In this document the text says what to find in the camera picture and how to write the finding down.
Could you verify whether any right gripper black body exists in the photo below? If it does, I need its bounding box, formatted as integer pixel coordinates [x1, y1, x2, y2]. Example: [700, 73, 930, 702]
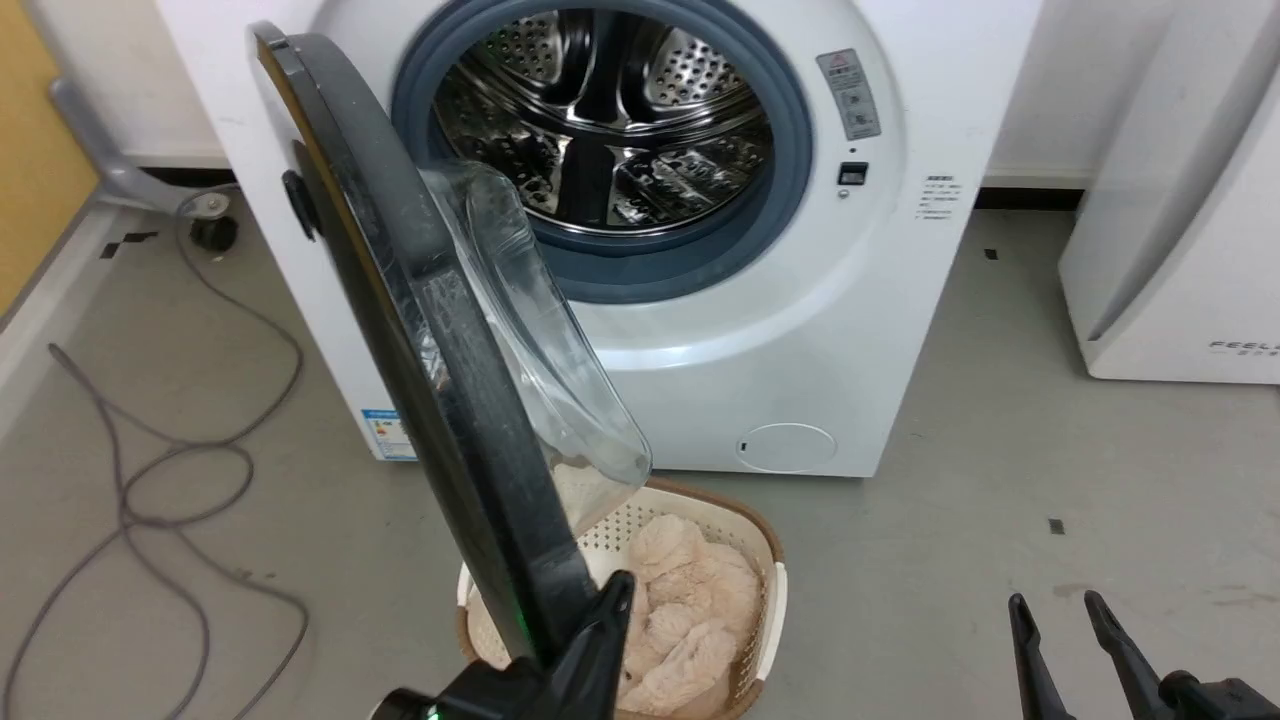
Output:
[1158, 671, 1280, 720]

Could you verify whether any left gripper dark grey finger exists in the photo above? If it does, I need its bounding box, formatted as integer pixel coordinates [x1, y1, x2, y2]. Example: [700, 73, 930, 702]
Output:
[546, 570, 638, 720]

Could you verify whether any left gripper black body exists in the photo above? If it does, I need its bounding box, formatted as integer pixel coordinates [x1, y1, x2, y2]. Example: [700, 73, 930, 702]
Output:
[368, 656, 563, 720]

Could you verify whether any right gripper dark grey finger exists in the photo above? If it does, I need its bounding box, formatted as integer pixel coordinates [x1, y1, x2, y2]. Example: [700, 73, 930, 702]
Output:
[1084, 589, 1169, 720]
[1007, 592, 1078, 720]

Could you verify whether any black round washing machine door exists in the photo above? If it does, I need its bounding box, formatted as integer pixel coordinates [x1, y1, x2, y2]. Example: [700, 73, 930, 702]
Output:
[250, 20, 654, 673]

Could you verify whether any white front-load washing machine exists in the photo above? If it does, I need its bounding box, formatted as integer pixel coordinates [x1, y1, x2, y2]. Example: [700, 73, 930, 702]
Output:
[155, 0, 1046, 479]

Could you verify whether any blue-grey rubber door gasket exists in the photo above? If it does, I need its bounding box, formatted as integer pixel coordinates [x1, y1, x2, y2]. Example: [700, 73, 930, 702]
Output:
[390, 0, 814, 305]

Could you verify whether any pink fluffy clothing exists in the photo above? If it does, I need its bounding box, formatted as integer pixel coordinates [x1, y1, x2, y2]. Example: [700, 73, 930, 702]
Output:
[613, 514, 763, 717]

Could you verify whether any beige plastic laundry basket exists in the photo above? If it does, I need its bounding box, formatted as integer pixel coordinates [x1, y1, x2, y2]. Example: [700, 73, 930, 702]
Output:
[457, 478, 789, 720]

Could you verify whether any blue energy label sticker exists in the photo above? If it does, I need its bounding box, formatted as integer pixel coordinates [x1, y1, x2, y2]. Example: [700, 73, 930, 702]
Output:
[361, 407, 419, 463]

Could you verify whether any white box appliance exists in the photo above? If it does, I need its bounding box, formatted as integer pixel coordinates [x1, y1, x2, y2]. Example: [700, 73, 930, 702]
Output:
[1058, 0, 1280, 386]

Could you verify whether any stainless steel washer drum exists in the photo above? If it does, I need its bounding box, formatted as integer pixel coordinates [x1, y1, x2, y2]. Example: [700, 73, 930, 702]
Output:
[432, 8, 776, 237]

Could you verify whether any black caster wheel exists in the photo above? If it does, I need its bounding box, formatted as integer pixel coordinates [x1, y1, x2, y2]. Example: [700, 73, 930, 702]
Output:
[189, 194, 240, 252]

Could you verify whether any grey warning label sticker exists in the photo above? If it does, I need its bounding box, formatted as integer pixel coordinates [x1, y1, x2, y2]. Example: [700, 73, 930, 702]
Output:
[816, 48, 883, 142]

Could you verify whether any grey metal stand leg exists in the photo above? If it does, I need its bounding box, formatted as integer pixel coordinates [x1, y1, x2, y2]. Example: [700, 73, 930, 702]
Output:
[50, 76, 217, 217]

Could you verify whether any grey floor cable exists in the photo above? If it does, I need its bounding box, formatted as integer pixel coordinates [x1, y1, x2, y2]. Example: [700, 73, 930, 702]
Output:
[0, 185, 311, 720]

